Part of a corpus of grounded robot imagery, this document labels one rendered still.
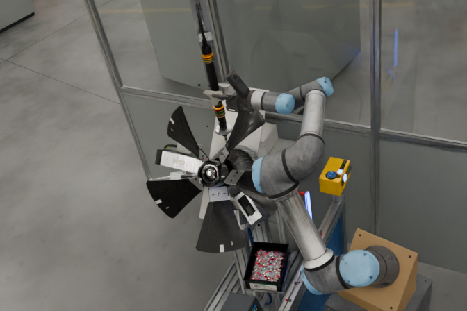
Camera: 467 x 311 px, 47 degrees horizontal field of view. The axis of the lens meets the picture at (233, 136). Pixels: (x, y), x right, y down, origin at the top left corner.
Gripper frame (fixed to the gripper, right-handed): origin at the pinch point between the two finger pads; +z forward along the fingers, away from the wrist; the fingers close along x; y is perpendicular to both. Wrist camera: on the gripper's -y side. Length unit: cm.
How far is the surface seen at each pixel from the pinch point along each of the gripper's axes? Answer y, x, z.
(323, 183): 62, 21, -36
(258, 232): 123, 31, 11
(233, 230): 67, -13, -6
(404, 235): 141, 70, -63
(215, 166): 40.3, -2.8, 3.8
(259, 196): 48, -7, -19
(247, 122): 26.8, 14.4, -5.9
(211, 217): 60, -16, 3
